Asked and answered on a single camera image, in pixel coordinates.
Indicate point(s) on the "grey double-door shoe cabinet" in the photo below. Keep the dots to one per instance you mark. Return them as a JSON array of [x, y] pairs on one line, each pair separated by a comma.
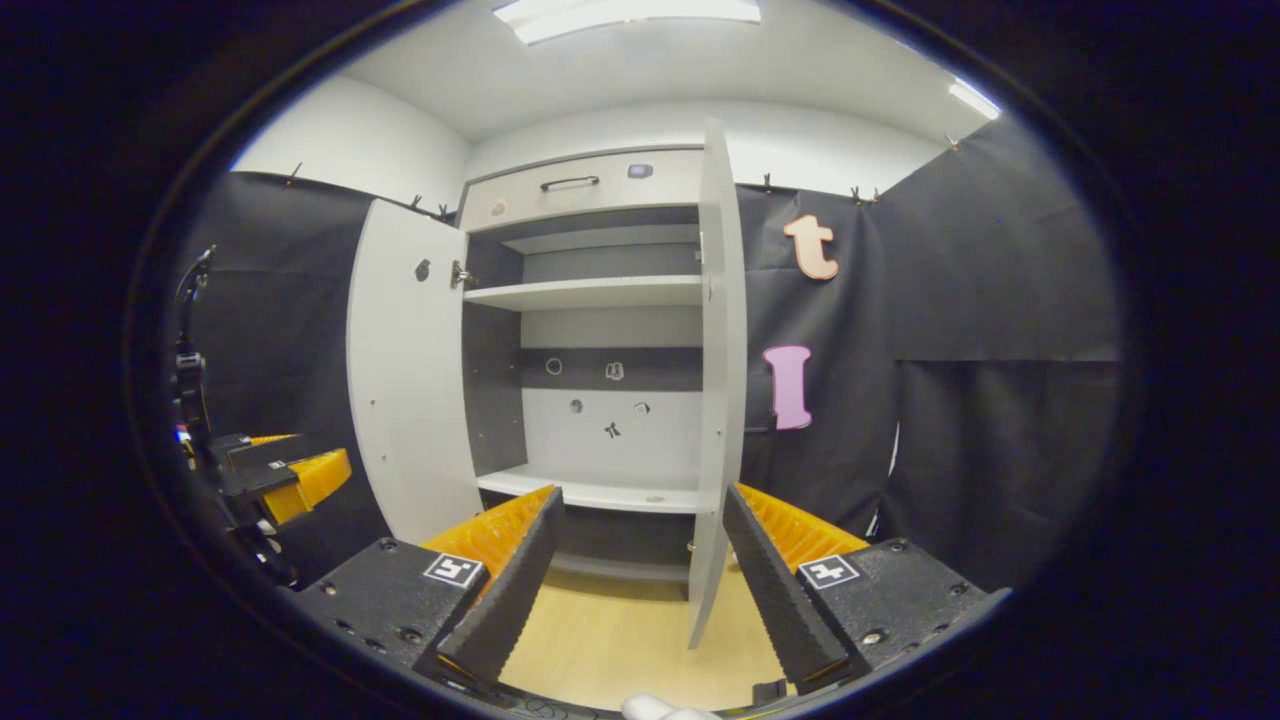
[[560, 440]]

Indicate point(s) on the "black backdrop cloth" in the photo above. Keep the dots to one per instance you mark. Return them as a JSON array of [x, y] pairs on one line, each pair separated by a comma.
[[1000, 450]]

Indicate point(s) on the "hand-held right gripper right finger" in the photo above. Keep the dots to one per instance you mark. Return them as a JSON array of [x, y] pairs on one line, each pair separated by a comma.
[[775, 590]]

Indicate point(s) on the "narrow grey cabinet shelf board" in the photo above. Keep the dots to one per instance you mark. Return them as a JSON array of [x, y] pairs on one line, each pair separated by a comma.
[[600, 240]]

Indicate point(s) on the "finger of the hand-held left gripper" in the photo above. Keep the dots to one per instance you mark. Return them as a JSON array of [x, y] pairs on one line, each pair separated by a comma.
[[315, 478], [280, 448]]

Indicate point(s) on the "small ceiling light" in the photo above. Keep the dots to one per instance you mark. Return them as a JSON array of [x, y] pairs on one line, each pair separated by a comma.
[[975, 98]]

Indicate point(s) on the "long ceiling light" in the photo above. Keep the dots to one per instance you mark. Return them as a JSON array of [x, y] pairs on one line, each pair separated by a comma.
[[625, 15]]

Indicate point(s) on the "metal door hinge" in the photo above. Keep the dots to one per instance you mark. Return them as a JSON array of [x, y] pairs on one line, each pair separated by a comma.
[[460, 275]]

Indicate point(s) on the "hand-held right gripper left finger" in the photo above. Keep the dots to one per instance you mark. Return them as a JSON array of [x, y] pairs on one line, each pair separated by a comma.
[[510, 590]]

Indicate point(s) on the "grey cabinet drawer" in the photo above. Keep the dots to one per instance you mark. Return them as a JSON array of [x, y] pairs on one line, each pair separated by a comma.
[[600, 205]]

